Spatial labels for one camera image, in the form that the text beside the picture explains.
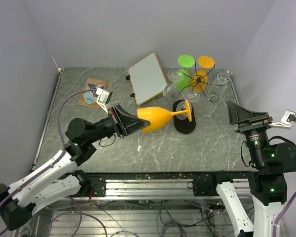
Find clear wine glass front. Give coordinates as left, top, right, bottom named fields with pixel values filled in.
left=176, top=86, right=200, bottom=111

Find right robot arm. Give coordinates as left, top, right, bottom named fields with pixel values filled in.
left=207, top=101, right=296, bottom=237

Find small whiteboard yellow frame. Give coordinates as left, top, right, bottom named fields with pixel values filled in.
left=125, top=52, right=168, bottom=105

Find clear ribbed glass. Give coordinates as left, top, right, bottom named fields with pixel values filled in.
left=209, top=72, right=231, bottom=100

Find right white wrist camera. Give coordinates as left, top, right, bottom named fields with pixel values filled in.
left=270, top=110, right=296, bottom=128

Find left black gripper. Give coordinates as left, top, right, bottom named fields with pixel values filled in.
left=87, top=104, right=150, bottom=143

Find aluminium rail frame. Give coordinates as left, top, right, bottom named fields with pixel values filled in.
left=37, top=179, right=257, bottom=200

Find tangled cables under table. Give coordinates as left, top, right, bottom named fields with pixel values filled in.
left=46, top=197, right=257, bottom=237

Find orange plastic wine glass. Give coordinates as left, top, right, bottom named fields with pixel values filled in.
left=137, top=100, right=192, bottom=133

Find clear wine glass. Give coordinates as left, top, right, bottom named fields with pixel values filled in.
left=163, top=69, right=183, bottom=102
left=176, top=86, right=200, bottom=111

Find green plastic wine glass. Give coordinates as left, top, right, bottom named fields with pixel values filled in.
left=175, top=54, right=195, bottom=91

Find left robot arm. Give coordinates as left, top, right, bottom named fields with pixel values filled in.
left=0, top=105, right=151, bottom=231

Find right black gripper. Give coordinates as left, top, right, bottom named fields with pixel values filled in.
left=226, top=99, right=274, bottom=166

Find black oval rack base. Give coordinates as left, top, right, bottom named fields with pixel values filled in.
left=173, top=105, right=196, bottom=134

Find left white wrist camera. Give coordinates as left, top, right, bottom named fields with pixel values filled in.
left=95, top=88, right=113, bottom=114

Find copper wire glass rack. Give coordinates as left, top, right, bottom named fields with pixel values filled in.
left=179, top=56, right=231, bottom=102

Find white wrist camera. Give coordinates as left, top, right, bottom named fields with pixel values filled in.
left=95, top=88, right=113, bottom=114
left=270, top=110, right=296, bottom=128

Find clear wine glass left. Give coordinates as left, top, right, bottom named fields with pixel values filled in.
left=163, top=69, right=183, bottom=102

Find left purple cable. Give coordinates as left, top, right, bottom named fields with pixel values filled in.
left=0, top=89, right=99, bottom=233

